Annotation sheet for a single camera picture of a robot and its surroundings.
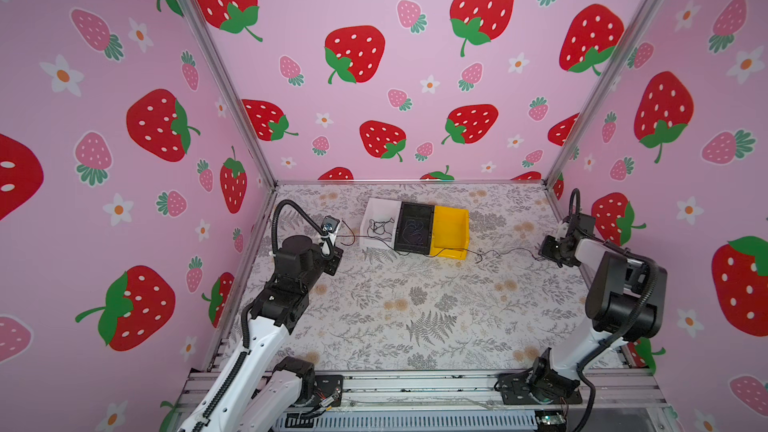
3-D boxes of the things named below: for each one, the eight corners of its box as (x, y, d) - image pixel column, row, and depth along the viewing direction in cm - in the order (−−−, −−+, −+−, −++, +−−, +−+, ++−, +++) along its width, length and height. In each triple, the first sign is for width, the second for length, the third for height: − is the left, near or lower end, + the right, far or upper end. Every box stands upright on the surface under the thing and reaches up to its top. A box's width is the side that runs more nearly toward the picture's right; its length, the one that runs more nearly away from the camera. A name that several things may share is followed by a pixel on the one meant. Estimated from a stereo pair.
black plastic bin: (393, 253, 103) (393, 240, 97) (401, 208, 116) (401, 195, 110) (430, 257, 101) (432, 245, 95) (433, 211, 114) (435, 198, 109)
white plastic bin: (361, 249, 104) (359, 236, 98) (370, 210, 115) (369, 197, 109) (394, 252, 103) (393, 239, 97) (399, 213, 114) (399, 200, 108)
